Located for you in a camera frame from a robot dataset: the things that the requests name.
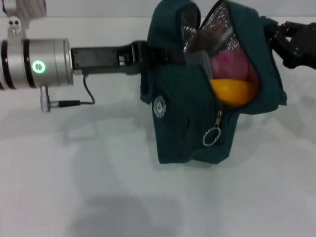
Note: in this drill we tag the clear container blue seal lid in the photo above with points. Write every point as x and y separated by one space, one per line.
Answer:
198 59

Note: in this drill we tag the dark teal lunch bag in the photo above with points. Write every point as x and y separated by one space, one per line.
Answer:
177 138

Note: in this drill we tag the pink peach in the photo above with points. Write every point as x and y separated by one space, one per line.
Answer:
229 66

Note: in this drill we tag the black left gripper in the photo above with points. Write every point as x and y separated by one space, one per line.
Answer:
98 60

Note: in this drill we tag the yellow banana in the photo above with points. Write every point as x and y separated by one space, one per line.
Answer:
234 92

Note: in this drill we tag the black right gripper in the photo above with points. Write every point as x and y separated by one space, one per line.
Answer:
303 47

